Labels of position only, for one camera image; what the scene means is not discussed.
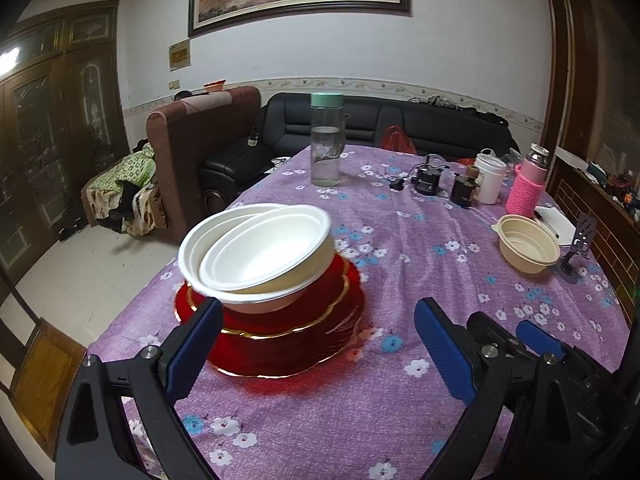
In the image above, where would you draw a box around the red glass plate gold rim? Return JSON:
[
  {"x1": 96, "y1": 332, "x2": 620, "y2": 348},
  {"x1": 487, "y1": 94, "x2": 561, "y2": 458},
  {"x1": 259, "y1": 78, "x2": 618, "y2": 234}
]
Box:
[
  {"x1": 206, "y1": 255, "x2": 367, "y2": 379},
  {"x1": 173, "y1": 260, "x2": 352, "y2": 337}
]

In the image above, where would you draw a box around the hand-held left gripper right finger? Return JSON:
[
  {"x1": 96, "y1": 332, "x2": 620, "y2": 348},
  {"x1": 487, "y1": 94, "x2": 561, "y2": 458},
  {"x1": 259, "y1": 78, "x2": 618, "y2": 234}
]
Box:
[{"x1": 414, "y1": 297, "x2": 581, "y2": 480}]

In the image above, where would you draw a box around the small white disposable bowl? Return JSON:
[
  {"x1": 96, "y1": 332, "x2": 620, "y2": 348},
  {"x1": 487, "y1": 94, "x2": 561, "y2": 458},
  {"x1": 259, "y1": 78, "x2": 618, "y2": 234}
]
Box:
[{"x1": 178, "y1": 203, "x2": 321, "y2": 317}]

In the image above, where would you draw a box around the purple floral tablecloth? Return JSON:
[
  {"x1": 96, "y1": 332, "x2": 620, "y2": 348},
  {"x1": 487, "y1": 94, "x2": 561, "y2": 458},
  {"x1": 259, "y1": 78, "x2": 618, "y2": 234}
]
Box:
[{"x1": 87, "y1": 144, "x2": 632, "y2": 480}]

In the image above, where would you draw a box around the clear bottle green lid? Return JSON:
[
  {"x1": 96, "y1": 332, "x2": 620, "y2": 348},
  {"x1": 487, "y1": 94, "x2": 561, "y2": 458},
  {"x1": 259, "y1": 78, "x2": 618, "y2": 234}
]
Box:
[{"x1": 310, "y1": 92, "x2": 347, "y2": 188}]

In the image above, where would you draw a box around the dark wooden wardrobe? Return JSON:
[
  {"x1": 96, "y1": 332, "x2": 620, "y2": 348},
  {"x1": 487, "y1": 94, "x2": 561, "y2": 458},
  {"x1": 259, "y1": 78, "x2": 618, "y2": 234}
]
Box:
[{"x1": 0, "y1": 0, "x2": 128, "y2": 281}]

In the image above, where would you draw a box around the wooden partition frame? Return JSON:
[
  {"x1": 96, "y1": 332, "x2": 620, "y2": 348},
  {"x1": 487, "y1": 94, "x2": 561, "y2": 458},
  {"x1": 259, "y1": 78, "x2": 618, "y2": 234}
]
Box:
[{"x1": 537, "y1": 0, "x2": 593, "y2": 161}]

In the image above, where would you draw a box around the green cloth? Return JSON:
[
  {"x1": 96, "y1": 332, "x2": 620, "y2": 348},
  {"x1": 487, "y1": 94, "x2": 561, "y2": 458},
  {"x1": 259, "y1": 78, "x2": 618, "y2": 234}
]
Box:
[{"x1": 116, "y1": 147, "x2": 157, "y2": 193}]

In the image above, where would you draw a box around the black round device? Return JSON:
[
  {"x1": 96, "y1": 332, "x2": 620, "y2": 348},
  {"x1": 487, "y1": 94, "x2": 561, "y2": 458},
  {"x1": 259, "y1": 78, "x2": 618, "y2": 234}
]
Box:
[{"x1": 414, "y1": 155, "x2": 446, "y2": 195}]

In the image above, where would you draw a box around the black phone stand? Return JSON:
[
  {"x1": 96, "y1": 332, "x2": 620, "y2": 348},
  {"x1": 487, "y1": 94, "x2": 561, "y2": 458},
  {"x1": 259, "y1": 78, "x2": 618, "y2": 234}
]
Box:
[{"x1": 559, "y1": 213, "x2": 598, "y2": 281}]

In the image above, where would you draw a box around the beige plastic basin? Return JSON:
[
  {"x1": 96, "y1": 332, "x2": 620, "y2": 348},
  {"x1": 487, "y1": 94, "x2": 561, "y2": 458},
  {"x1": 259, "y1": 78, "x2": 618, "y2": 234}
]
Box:
[{"x1": 495, "y1": 214, "x2": 562, "y2": 275}]

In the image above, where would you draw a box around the brown tiled side cabinet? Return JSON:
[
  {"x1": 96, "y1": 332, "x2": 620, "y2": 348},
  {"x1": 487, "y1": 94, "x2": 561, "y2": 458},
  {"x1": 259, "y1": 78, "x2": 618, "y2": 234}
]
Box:
[{"x1": 550, "y1": 147, "x2": 640, "y2": 321}]

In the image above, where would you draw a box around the black leather sofa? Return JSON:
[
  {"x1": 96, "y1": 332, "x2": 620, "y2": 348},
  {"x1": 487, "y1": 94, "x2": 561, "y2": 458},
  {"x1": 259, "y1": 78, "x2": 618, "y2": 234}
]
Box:
[{"x1": 202, "y1": 91, "x2": 521, "y2": 201}]

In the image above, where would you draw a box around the gold wall plaque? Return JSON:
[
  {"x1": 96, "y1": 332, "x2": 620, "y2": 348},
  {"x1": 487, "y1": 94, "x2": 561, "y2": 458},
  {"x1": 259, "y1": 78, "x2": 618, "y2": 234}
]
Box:
[{"x1": 168, "y1": 38, "x2": 192, "y2": 72}]

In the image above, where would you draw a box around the thermos with pink knitted sleeve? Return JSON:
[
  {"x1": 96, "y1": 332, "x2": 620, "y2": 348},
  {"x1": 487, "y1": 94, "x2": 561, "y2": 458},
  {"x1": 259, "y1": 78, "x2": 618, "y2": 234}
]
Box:
[{"x1": 505, "y1": 143, "x2": 551, "y2": 218}]

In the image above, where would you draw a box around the clutter on side cabinet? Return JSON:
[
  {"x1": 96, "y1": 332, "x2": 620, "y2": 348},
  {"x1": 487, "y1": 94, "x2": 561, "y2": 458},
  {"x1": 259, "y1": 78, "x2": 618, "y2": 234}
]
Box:
[{"x1": 585, "y1": 157, "x2": 640, "y2": 221}]

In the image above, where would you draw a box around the brown armchair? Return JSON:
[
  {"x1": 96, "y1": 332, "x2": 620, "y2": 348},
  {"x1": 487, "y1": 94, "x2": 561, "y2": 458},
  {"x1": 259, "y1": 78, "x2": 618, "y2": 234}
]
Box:
[{"x1": 146, "y1": 86, "x2": 262, "y2": 246}]

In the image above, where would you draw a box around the beige plastic strainer basket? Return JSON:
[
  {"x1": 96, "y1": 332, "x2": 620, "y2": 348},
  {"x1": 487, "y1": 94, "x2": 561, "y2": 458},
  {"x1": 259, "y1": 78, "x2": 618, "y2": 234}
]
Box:
[{"x1": 500, "y1": 216, "x2": 558, "y2": 261}]

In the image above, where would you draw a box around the black and brown small device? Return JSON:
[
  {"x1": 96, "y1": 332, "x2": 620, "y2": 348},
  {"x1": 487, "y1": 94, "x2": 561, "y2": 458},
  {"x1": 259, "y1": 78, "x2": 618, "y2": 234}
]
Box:
[{"x1": 450, "y1": 172, "x2": 480, "y2": 208}]

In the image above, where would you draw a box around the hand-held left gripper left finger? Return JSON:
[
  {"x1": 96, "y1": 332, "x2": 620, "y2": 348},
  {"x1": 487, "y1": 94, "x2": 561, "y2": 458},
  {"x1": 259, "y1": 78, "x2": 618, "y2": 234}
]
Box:
[{"x1": 54, "y1": 298, "x2": 225, "y2": 480}]

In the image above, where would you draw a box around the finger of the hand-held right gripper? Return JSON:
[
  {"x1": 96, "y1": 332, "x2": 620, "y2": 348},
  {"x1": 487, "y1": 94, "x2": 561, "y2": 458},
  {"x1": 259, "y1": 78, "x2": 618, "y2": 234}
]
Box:
[
  {"x1": 466, "y1": 311, "x2": 540, "y2": 358},
  {"x1": 516, "y1": 319, "x2": 603, "y2": 388}
]

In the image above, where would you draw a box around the white notebook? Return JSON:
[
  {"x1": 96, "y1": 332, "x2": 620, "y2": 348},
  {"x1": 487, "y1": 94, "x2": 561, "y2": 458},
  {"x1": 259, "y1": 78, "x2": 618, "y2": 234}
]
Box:
[{"x1": 532, "y1": 205, "x2": 578, "y2": 247}]

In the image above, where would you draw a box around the large white disposable bowl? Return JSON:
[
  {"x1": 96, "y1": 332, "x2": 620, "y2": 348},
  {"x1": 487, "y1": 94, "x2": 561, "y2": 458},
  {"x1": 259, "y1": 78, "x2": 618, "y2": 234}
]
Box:
[
  {"x1": 199, "y1": 206, "x2": 336, "y2": 295},
  {"x1": 212, "y1": 212, "x2": 328, "y2": 286}
]

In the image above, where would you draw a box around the patterned blanket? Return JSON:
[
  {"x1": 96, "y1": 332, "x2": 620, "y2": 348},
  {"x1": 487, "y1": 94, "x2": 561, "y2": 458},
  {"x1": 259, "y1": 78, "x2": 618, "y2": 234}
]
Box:
[{"x1": 82, "y1": 170, "x2": 173, "y2": 238}]

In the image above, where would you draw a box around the black pen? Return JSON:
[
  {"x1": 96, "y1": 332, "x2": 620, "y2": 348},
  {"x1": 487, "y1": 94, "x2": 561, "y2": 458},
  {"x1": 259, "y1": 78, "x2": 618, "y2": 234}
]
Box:
[{"x1": 534, "y1": 208, "x2": 561, "y2": 238}]

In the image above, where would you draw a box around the wooden chair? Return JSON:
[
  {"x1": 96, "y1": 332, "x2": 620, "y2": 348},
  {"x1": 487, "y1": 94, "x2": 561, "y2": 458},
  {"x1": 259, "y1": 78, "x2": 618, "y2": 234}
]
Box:
[{"x1": 0, "y1": 260, "x2": 88, "y2": 461}]

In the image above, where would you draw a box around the red plastic bag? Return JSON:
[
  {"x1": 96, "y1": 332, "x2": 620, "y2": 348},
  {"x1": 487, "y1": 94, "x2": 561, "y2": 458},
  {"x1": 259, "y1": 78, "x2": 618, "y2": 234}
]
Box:
[{"x1": 382, "y1": 125, "x2": 418, "y2": 155}]

